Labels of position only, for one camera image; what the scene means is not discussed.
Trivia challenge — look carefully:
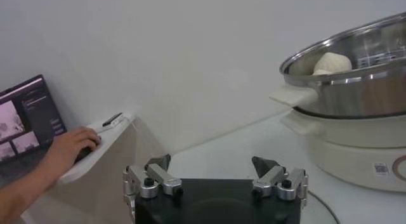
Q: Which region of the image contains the person's bare hand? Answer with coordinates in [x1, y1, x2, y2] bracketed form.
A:
[41, 126, 103, 185]

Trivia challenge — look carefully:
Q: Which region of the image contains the black computer mouse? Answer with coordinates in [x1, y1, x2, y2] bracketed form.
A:
[74, 136, 103, 164]

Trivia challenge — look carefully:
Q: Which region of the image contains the glass lid cream handle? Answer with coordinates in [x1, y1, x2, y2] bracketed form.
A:
[299, 189, 342, 224]

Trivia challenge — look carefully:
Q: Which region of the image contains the black and white phone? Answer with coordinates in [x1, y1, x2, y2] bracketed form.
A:
[101, 112, 124, 128]

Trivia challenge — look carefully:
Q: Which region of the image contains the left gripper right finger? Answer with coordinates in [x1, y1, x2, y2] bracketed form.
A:
[251, 155, 309, 201]

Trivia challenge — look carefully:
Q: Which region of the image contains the white desk with mouse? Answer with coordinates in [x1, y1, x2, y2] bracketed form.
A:
[18, 112, 166, 224]

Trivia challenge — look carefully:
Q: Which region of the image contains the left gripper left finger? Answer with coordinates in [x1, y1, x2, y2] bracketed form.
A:
[122, 154, 184, 210]

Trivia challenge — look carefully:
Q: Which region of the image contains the stainless steel steamer basket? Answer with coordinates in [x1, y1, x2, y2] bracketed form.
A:
[269, 11, 406, 120]

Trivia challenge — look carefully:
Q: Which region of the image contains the dark laptop lit screen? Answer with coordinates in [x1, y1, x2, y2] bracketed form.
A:
[0, 74, 68, 188]

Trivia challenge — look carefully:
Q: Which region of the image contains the person's bare forearm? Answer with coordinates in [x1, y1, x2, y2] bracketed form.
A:
[0, 166, 60, 224]

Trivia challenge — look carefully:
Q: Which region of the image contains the cream electric cooker base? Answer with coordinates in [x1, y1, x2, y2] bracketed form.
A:
[280, 110, 406, 193]

